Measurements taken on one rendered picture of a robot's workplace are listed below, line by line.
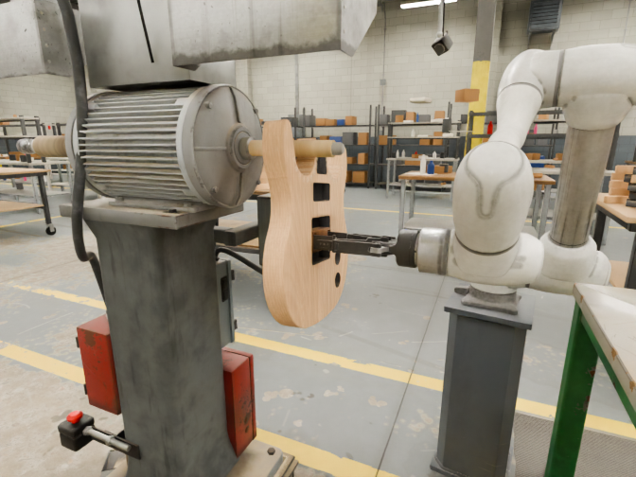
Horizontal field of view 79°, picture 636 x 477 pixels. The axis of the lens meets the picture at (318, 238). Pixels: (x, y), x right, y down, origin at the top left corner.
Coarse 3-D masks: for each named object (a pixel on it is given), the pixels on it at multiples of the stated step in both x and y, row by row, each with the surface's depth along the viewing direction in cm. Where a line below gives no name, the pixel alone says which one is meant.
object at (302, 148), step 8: (256, 144) 77; (296, 144) 74; (304, 144) 73; (312, 144) 72; (320, 144) 72; (328, 144) 71; (256, 152) 78; (296, 152) 74; (304, 152) 74; (312, 152) 73; (320, 152) 72; (328, 152) 72
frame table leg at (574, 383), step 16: (576, 304) 92; (576, 320) 90; (576, 336) 90; (576, 352) 91; (592, 352) 90; (576, 368) 92; (592, 368) 91; (560, 384) 99; (576, 384) 93; (560, 400) 97; (576, 400) 94; (560, 416) 96; (576, 416) 94; (560, 432) 97; (576, 432) 95; (560, 448) 98; (576, 448) 96; (560, 464) 99
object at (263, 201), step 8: (256, 200) 105; (264, 200) 103; (264, 208) 104; (264, 216) 105; (264, 224) 105; (264, 232) 106; (264, 240) 106; (224, 248) 110; (216, 256) 110; (240, 256) 110; (248, 264) 110
